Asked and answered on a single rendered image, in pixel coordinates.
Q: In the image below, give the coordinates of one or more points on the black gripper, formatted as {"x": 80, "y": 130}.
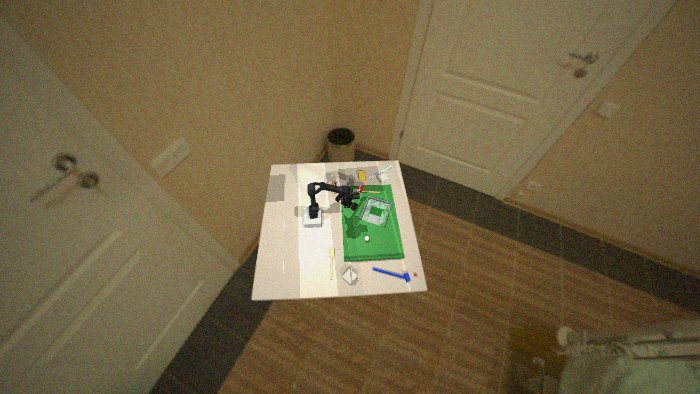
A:
{"x": 348, "y": 203}

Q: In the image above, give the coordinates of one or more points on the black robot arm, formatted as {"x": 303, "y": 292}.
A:
{"x": 344, "y": 191}

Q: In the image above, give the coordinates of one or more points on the green flat mat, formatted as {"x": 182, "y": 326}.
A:
{"x": 384, "y": 241}

